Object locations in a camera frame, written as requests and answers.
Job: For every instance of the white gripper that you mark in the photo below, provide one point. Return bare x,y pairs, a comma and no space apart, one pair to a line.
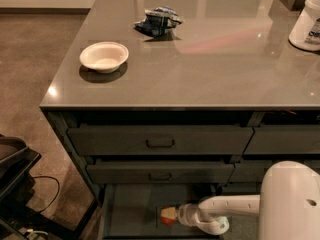
184,214

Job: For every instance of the red apple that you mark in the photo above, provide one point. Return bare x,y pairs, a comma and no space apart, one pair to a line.
168,221

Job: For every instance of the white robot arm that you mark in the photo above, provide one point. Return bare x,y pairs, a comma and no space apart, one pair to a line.
287,207

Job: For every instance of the open bottom left drawer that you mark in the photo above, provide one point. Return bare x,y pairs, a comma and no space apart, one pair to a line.
132,212

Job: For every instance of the middle left drawer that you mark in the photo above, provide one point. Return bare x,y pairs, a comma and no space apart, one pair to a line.
146,172

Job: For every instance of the bottom right drawer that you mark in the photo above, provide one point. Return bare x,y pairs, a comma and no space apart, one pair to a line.
240,189

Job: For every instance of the middle right drawer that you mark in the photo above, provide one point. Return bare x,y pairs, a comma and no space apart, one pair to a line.
248,171

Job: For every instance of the top left drawer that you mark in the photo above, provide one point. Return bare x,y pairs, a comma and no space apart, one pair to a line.
160,139

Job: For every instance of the top right drawer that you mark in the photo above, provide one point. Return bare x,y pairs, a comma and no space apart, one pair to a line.
300,139

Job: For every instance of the grey counter cabinet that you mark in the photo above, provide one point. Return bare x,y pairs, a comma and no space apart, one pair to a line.
229,63

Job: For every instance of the black cart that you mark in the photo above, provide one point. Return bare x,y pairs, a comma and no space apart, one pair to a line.
16,160

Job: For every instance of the white bowl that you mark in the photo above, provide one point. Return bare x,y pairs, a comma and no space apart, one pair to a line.
104,57

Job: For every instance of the crumpled blue chip bag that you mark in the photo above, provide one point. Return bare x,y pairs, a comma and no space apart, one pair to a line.
158,21

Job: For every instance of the white plastic canister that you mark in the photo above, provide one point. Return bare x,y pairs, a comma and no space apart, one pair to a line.
306,32

